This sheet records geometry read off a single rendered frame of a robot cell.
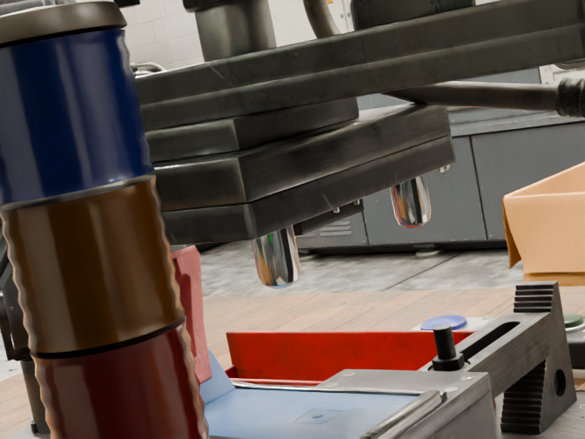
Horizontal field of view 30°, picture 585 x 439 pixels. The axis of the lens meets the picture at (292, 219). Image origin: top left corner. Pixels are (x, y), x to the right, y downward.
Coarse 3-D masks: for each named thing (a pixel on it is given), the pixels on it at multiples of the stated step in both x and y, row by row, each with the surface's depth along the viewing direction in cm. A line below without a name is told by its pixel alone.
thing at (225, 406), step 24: (216, 360) 67; (216, 384) 66; (216, 408) 63; (240, 408) 62; (264, 408) 62; (288, 408) 61; (312, 408) 60; (336, 408) 59; (360, 408) 58; (384, 408) 58; (216, 432) 59; (240, 432) 58; (264, 432) 57; (288, 432) 57; (312, 432) 56; (336, 432) 55; (360, 432) 55
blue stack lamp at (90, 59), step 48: (48, 48) 24; (96, 48) 24; (0, 96) 24; (48, 96) 24; (96, 96) 24; (0, 144) 24; (48, 144) 24; (96, 144) 24; (144, 144) 25; (0, 192) 25; (48, 192) 24
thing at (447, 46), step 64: (192, 0) 52; (256, 0) 52; (512, 0) 41; (576, 0) 39; (192, 64) 51; (256, 64) 49; (320, 64) 46; (384, 64) 45; (448, 64) 43; (512, 64) 41; (192, 128) 50; (256, 128) 50; (320, 128) 54; (384, 128) 55; (448, 128) 60; (192, 192) 48; (256, 192) 47; (320, 192) 50; (256, 256) 49
